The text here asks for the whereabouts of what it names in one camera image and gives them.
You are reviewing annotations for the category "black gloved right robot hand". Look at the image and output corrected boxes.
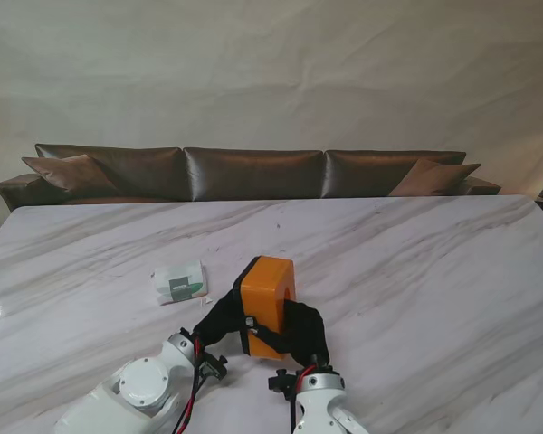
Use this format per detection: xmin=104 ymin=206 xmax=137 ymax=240
xmin=251 ymin=297 xmax=332 ymax=367

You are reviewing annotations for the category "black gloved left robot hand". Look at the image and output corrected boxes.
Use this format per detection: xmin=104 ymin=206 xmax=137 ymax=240
xmin=193 ymin=288 xmax=257 ymax=349

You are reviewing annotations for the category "white green tissue pack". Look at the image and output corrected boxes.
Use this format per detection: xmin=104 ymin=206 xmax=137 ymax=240
xmin=153 ymin=259 xmax=208 ymax=307

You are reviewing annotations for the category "orange plastic tissue box cover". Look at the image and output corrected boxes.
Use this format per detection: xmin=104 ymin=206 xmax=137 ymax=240
xmin=239 ymin=255 xmax=297 ymax=361

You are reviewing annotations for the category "brown leather sofa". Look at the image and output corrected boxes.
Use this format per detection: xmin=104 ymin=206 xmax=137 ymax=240
xmin=0 ymin=143 xmax=502 ymax=213

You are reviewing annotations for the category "brown throw pillow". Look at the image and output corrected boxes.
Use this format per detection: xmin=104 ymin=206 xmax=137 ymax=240
xmin=388 ymin=158 xmax=482 ymax=197
xmin=21 ymin=154 xmax=119 ymax=195

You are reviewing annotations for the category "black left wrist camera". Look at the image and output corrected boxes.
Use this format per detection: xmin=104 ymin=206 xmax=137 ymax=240
xmin=198 ymin=354 xmax=230 ymax=382

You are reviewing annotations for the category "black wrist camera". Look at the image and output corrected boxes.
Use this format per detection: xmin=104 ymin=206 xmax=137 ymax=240
xmin=267 ymin=369 xmax=300 ymax=400
xmin=198 ymin=354 xmax=230 ymax=382

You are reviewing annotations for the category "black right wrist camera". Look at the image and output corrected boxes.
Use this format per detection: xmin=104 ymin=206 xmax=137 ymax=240
xmin=267 ymin=369 xmax=300 ymax=400

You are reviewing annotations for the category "red black right arm cable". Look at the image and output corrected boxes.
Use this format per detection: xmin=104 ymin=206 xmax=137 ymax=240
xmin=288 ymin=356 xmax=318 ymax=434

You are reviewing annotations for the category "red black arm cable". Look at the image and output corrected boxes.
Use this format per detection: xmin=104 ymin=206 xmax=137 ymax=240
xmin=288 ymin=356 xmax=318 ymax=434
xmin=174 ymin=334 xmax=209 ymax=434

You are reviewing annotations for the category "red black left arm cable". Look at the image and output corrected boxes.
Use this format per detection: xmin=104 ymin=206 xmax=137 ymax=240
xmin=174 ymin=334 xmax=209 ymax=434

